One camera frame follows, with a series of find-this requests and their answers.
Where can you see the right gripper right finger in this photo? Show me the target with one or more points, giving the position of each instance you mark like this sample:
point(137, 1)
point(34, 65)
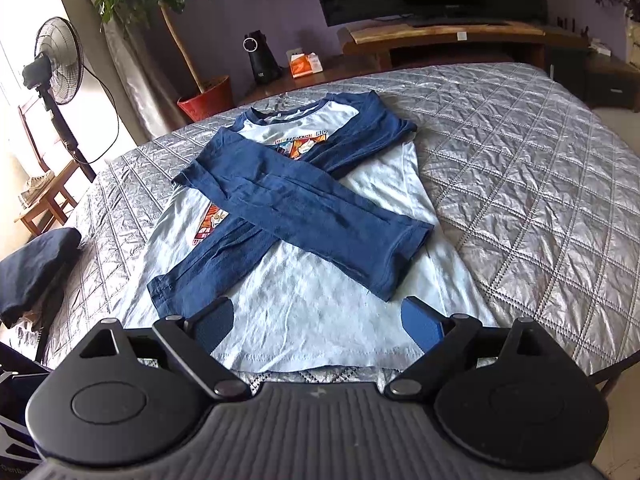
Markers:
point(422, 323)

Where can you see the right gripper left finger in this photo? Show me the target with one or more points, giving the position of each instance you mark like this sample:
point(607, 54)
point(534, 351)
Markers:
point(209, 326)

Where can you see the blue raglan graphic shirt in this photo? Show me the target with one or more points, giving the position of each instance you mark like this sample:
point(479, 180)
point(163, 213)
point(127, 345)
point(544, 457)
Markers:
point(315, 224)

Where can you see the silver quilted table cover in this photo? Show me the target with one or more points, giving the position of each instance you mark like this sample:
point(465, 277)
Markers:
point(534, 204)

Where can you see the dark navy folded garment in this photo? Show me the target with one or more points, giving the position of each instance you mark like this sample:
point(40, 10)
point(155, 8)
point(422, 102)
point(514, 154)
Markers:
point(27, 273)

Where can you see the wooden chair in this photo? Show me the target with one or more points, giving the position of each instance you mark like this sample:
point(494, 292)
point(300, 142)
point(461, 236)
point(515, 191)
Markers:
point(50, 200)

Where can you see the red plant pot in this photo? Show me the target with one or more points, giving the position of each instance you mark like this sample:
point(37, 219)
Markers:
point(216, 98)

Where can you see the black cylindrical speaker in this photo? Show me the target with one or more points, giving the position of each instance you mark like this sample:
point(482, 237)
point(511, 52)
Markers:
point(264, 66)

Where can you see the orange white tissue box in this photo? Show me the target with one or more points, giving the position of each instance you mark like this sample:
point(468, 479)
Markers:
point(303, 64)

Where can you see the beige curtain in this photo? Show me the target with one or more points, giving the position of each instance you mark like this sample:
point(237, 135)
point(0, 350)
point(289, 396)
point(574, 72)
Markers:
point(145, 99)

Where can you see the black standing fan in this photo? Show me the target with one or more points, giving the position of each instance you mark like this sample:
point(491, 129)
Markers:
point(56, 75)

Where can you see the plant trunk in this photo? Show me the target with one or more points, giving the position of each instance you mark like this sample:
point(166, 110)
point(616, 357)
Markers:
point(184, 53)

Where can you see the wooden TV cabinet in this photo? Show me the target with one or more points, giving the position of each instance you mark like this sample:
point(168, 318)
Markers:
point(597, 79)

